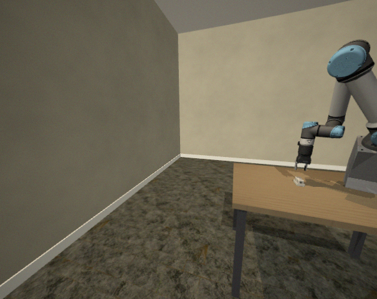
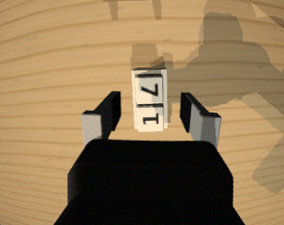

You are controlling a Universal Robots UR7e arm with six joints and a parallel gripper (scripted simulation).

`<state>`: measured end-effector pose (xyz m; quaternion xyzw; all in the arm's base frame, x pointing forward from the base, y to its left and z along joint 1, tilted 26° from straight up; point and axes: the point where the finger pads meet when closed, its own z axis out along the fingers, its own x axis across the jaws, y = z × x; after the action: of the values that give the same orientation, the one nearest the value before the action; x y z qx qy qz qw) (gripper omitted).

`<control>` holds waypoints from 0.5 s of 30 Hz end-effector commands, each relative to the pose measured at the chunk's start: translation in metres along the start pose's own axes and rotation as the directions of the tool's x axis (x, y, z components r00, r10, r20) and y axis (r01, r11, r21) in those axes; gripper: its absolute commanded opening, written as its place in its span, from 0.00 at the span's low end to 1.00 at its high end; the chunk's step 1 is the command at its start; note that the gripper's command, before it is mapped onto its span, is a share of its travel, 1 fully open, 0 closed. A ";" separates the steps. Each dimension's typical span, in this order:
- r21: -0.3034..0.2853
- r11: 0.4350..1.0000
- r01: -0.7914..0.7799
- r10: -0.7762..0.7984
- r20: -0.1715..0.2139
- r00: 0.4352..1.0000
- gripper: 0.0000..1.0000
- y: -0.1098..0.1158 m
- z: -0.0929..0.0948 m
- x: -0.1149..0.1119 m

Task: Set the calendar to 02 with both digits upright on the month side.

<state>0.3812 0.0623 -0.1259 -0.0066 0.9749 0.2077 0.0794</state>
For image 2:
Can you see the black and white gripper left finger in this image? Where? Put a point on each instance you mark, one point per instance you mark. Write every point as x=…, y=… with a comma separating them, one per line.
x=99, y=123

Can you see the white calendar cube with digit 1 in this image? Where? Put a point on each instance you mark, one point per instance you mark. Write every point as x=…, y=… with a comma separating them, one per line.
x=150, y=117

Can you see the white cube with black number 7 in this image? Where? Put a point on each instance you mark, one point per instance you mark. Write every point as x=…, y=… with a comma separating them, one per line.
x=149, y=88

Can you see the cream rectangular tray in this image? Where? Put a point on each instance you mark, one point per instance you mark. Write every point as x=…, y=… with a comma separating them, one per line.
x=163, y=72

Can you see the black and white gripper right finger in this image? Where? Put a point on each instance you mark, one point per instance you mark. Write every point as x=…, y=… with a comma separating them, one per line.
x=201, y=124

